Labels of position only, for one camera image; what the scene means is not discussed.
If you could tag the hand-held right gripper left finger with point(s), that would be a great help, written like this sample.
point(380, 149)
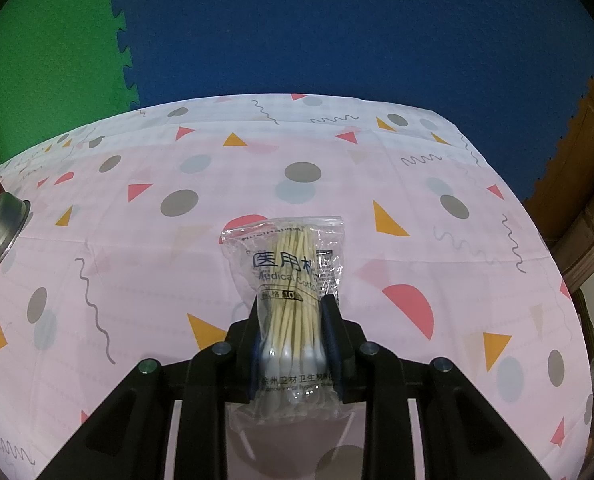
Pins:
point(253, 370)

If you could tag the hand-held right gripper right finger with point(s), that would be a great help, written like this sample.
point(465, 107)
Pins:
point(333, 340)

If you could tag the cotton swab bag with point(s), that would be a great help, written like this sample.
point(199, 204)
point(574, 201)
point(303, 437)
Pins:
point(287, 270)

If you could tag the cardboard box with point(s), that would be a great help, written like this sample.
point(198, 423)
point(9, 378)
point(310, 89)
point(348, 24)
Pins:
point(592, 240)

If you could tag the brown foam mat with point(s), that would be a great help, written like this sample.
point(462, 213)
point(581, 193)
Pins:
point(577, 150)

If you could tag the blue foam mat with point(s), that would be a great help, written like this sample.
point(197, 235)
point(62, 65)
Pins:
point(352, 25)

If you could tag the green foam mat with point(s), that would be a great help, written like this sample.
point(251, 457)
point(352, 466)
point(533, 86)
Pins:
point(52, 60)

